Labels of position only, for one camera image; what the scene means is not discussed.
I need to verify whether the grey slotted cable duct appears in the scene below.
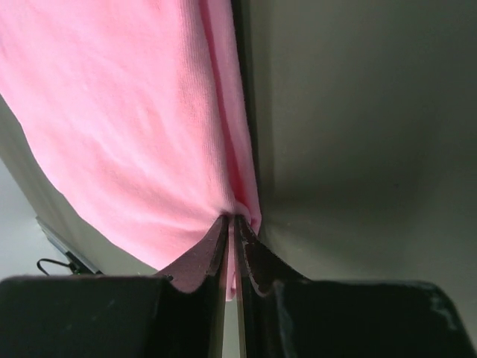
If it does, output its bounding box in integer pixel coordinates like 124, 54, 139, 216
37, 216, 103, 274

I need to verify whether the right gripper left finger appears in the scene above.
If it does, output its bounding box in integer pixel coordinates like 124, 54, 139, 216
155, 216, 228, 294

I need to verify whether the pink t shirt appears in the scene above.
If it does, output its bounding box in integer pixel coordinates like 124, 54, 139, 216
0, 0, 262, 303

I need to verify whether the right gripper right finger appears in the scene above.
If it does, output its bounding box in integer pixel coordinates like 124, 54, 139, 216
234, 216, 309, 297

